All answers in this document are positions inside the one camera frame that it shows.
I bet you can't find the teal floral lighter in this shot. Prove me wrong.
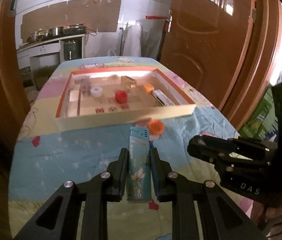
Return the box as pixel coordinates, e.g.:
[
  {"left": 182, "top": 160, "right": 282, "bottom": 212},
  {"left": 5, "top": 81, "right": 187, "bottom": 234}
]
[{"left": 126, "top": 126, "right": 152, "bottom": 202}]

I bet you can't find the clear patterned lighter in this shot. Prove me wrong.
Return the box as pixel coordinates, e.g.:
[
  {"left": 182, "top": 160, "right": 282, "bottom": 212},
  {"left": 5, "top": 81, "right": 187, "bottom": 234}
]
[{"left": 74, "top": 76, "right": 91, "bottom": 96}]

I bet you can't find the person's right hand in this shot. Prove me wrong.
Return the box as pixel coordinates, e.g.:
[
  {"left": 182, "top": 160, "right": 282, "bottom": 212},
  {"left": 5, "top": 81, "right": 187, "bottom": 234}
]
[{"left": 250, "top": 202, "right": 282, "bottom": 239}]

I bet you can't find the cartoon print tablecloth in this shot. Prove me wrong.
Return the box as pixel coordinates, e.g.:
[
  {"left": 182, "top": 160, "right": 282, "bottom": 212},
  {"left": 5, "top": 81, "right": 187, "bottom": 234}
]
[{"left": 8, "top": 56, "right": 238, "bottom": 235}]

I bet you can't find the orange open bottle cap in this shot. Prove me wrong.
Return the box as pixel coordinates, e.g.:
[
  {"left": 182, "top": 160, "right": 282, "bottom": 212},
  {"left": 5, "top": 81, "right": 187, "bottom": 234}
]
[{"left": 148, "top": 120, "right": 165, "bottom": 136}]

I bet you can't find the white hello kitty lighter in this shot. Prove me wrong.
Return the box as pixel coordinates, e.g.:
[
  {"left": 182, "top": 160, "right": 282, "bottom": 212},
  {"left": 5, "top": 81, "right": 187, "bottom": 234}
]
[{"left": 152, "top": 89, "right": 175, "bottom": 106}]

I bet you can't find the orange flat bottle cap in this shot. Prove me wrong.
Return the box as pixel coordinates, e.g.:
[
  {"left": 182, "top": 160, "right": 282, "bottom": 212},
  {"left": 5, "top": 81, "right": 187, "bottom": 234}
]
[{"left": 143, "top": 84, "right": 155, "bottom": 94}]

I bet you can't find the orange rimmed cardboard tray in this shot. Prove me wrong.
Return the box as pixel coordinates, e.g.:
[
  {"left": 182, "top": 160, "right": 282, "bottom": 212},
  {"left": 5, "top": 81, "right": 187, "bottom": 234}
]
[{"left": 56, "top": 67, "right": 196, "bottom": 131}]

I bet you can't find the red bottle cap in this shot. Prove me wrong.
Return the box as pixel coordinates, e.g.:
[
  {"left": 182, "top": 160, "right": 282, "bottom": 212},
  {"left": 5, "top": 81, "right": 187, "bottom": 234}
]
[{"left": 115, "top": 90, "right": 128, "bottom": 103}]

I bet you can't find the white bottle cap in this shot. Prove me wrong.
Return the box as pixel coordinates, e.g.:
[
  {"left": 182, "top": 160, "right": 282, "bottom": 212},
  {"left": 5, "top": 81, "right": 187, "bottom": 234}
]
[{"left": 90, "top": 86, "right": 102, "bottom": 98}]

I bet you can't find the brown wooden door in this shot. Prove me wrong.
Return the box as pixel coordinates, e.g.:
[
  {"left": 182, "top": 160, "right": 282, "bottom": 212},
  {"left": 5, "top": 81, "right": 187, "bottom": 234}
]
[{"left": 161, "top": 0, "right": 255, "bottom": 109}]

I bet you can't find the gold rectangular box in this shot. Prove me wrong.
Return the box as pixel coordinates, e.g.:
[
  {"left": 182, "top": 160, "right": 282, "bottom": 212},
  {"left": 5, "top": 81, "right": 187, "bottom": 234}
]
[{"left": 120, "top": 76, "right": 137, "bottom": 88}]

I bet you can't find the green air fryer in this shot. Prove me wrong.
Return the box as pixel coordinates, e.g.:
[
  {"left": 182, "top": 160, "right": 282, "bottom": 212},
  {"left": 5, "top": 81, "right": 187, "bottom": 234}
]
[{"left": 64, "top": 40, "right": 82, "bottom": 61}]

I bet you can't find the white kitchen counter cabinet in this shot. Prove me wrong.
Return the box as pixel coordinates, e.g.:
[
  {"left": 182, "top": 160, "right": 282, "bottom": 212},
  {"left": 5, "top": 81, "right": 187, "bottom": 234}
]
[{"left": 16, "top": 34, "right": 88, "bottom": 69}]

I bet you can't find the black gas stove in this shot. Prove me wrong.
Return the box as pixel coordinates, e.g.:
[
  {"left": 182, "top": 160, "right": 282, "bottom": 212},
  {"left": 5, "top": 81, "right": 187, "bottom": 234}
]
[{"left": 63, "top": 24, "right": 87, "bottom": 36}]

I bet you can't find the steel cooking pot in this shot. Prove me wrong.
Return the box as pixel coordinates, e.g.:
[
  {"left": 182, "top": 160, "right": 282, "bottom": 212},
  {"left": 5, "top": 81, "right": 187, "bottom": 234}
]
[{"left": 49, "top": 27, "right": 64, "bottom": 37}]

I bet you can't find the brown left door frame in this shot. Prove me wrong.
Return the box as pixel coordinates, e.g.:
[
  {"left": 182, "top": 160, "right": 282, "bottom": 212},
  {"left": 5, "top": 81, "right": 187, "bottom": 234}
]
[{"left": 0, "top": 0, "right": 30, "bottom": 151}]

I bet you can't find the cardboard wall sheet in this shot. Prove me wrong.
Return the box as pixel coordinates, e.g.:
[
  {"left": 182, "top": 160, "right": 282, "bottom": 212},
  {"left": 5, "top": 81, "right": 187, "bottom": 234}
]
[{"left": 20, "top": 0, "right": 121, "bottom": 42}]

